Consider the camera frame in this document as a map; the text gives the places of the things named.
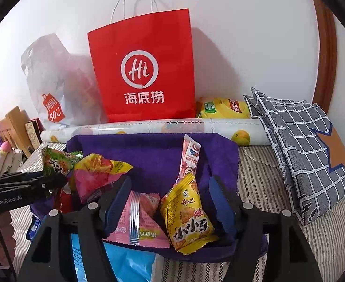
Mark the framed picture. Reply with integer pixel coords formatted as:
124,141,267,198
24,118,44,151

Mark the pink silver striped packet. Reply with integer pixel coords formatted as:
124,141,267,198
106,190,171,249

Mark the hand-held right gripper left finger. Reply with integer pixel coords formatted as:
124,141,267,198
18,176,132,282

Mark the white plastic shopping bag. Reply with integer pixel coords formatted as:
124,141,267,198
20,32,109,127

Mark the wooden chair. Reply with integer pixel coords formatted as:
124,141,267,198
0,106,32,158

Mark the red paper bag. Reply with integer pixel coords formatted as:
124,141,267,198
87,0,197,123

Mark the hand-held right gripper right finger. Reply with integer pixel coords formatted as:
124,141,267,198
208,176,323,282

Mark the light blue packet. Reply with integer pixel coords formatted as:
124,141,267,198
69,233,165,282

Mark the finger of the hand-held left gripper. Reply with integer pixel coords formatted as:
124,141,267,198
0,171,69,198

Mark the pink strip snack packet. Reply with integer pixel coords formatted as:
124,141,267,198
176,133,202,189

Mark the small yellow snack packet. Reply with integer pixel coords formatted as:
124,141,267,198
160,173,219,256

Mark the fruit print paper roll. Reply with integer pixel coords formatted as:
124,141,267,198
40,118,272,148

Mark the purple towel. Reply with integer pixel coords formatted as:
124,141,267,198
29,133,269,264

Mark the person's left hand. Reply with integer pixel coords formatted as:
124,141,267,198
0,211,17,268

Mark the green snack packet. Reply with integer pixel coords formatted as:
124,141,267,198
41,146,84,180

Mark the grey checked star pillow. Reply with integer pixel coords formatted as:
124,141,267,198
242,87,345,227

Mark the red snack packet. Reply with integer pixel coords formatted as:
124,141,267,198
54,181,74,214

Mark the blue snack packet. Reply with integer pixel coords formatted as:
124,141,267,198
26,215,43,240

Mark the pink and white plush toy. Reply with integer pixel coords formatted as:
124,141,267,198
0,140,24,177

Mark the wooden door frame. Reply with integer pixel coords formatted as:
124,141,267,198
310,0,338,113

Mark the yellow chips bag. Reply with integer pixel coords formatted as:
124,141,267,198
195,96,251,120

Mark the pink and yellow chip bag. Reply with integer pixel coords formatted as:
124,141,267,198
73,153,134,205

